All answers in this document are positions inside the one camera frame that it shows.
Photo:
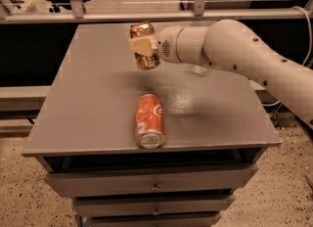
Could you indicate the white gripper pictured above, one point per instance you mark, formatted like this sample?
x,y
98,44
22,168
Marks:
x,y
166,45

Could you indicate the gold orange soda can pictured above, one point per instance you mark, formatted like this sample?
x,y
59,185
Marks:
x,y
143,43

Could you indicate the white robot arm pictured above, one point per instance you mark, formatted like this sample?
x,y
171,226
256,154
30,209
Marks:
x,y
231,46

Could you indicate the red orange soda can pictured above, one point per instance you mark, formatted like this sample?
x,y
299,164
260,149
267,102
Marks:
x,y
149,126

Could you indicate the clear plastic water bottle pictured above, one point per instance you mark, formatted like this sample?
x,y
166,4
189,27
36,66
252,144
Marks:
x,y
199,70

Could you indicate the grey drawer cabinet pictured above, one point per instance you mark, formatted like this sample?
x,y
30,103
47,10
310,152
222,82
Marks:
x,y
166,147

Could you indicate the top grey drawer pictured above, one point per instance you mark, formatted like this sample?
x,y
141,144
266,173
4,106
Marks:
x,y
151,180

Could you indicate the grey drawer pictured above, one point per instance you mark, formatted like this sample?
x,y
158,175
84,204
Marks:
x,y
154,205
151,180
203,219

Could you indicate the middle grey drawer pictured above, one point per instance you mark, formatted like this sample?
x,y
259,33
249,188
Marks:
x,y
154,205

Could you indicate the bottom grey drawer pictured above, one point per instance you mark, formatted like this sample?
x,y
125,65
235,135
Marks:
x,y
203,219

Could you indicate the grey metal rail frame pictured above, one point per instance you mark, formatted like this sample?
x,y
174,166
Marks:
x,y
104,11

